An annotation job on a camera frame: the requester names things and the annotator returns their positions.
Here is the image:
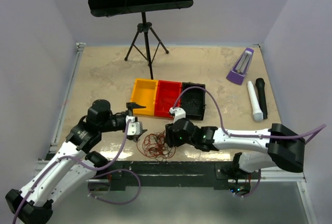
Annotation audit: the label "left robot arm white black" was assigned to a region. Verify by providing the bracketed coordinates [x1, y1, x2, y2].
[5, 100, 145, 223]

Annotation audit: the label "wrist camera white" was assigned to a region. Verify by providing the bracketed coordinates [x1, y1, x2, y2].
[126, 116, 143, 139]
[169, 107, 186, 123]

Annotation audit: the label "black microphone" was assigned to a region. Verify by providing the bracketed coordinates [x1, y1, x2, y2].
[255, 78, 268, 119]

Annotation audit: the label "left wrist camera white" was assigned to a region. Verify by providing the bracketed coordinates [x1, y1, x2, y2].
[126, 116, 143, 139]

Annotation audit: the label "purple metronome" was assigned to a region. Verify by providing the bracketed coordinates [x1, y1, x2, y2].
[226, 48, 254, 85]

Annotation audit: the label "red plastic bin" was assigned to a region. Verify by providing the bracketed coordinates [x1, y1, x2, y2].
[154, 80, 182, 119]

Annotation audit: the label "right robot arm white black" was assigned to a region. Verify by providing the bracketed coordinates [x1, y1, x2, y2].
[165, 118, 305, 179]

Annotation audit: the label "red black cables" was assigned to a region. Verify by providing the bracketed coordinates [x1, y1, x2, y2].
[136, 130, 177, 162]

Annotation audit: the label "black plastic bin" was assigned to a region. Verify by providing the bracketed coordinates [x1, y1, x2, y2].
[180, 88, 205, 120]

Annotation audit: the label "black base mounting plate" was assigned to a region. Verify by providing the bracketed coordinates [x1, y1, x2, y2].
[93, 161, 259, 191]

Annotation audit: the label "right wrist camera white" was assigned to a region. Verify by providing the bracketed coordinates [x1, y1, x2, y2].
[169, 107, 186, 123]

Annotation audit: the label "yellow plastic bin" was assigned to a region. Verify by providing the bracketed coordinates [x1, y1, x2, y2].
[130, 78, 158, 116]

